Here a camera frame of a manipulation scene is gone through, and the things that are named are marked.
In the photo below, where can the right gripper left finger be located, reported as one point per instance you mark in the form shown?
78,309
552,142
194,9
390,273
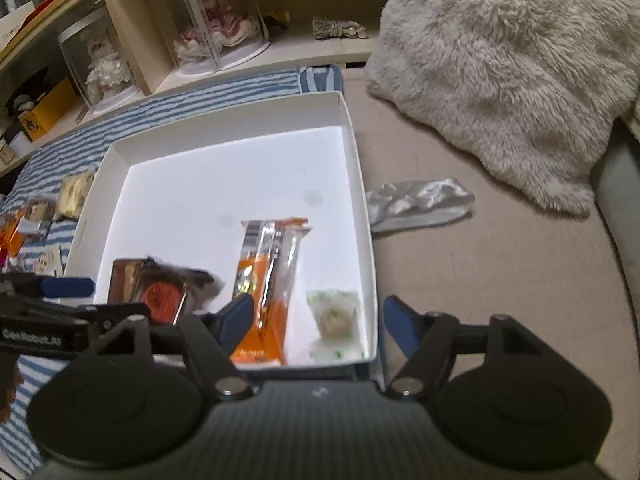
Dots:
230,324

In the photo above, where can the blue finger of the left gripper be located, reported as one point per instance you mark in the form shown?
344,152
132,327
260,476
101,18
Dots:
66,287

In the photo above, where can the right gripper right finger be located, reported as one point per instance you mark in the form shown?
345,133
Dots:
405,325

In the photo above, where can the dark mooncake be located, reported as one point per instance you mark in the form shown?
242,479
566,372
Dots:
169,292

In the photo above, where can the brown round cookie pack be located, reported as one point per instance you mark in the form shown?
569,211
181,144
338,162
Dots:
38,215

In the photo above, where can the yellow pastry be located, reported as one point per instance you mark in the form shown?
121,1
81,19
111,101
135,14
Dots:
72,195

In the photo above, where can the blue white striped blanket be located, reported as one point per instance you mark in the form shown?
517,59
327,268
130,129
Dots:
84,149

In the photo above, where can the green white wrapped pastry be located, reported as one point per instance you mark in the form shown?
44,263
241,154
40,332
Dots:
336,315

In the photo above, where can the brown wrapped chocolate bar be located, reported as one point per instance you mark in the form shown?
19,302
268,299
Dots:
125,285

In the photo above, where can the orange wrapped snack bar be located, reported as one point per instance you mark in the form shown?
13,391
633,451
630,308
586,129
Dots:
266,272

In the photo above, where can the white cardboard box tray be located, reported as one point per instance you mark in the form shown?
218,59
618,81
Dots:
180,193

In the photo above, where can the yellow box on shelf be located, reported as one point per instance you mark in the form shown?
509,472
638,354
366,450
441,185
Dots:
49,110

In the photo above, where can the doll in white dress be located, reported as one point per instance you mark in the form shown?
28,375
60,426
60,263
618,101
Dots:
95,57

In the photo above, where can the wooden shelf unit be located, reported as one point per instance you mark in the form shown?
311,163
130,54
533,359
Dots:
288,23

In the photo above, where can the fluffy beige pillow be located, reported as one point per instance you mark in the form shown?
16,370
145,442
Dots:
531,88

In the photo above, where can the small trinket on shelf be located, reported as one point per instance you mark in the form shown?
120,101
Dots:
324,29

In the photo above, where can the doll in red dress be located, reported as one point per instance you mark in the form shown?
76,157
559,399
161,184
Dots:
206,36

